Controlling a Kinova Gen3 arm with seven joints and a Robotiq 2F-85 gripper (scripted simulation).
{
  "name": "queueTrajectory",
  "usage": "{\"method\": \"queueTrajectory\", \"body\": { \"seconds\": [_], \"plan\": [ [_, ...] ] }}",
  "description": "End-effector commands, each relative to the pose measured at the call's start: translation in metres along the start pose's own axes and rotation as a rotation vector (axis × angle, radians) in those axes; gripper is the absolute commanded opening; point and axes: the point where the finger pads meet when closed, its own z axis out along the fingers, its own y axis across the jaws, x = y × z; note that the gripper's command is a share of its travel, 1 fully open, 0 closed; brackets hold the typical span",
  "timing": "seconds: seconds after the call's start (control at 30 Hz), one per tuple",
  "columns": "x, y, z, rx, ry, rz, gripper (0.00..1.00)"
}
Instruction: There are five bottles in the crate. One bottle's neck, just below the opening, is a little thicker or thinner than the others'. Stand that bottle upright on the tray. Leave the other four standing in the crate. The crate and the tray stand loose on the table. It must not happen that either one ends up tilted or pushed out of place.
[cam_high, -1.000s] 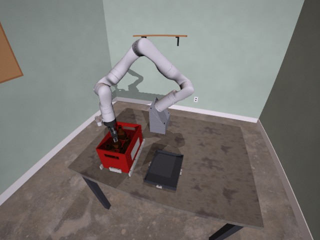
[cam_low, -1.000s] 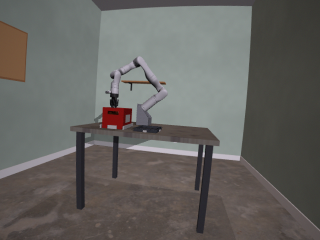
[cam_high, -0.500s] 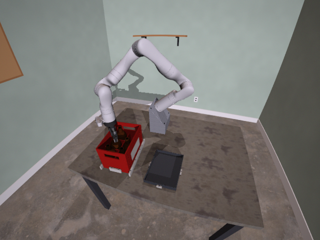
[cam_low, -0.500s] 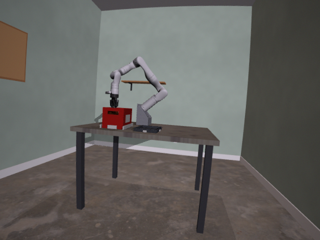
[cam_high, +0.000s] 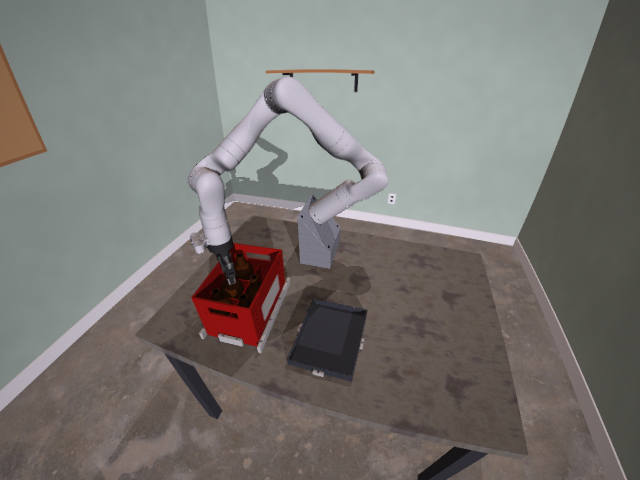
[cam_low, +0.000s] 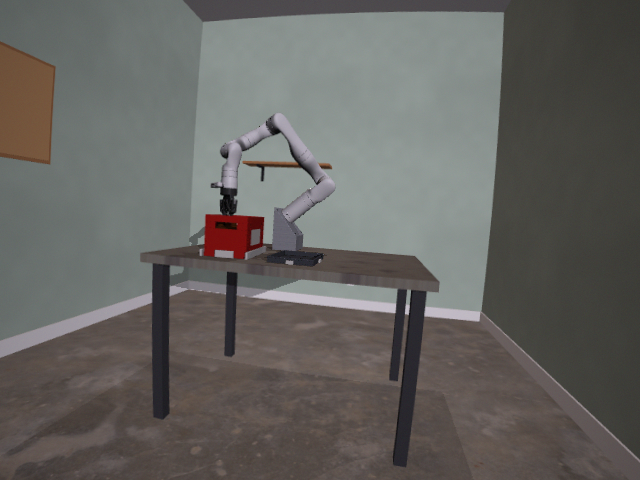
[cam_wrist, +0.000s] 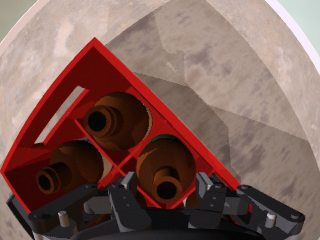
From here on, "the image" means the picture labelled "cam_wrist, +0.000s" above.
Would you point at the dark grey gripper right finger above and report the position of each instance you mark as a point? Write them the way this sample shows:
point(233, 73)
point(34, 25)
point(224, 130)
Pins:
point(275, 220)

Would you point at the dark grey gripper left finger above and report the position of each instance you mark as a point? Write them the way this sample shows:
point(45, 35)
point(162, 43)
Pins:
point(57, 220)

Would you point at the brown glass bottle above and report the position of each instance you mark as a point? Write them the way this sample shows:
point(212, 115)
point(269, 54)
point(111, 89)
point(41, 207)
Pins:
point(192, 199)
point(72, 164)
point(140, 198)
point(123, 125)
point(159, 165)

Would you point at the red bottle crate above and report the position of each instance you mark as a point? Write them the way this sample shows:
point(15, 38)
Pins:
point(91, 69)

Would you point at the grey rectangular tray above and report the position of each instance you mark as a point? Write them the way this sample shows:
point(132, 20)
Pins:
point(20, 214)

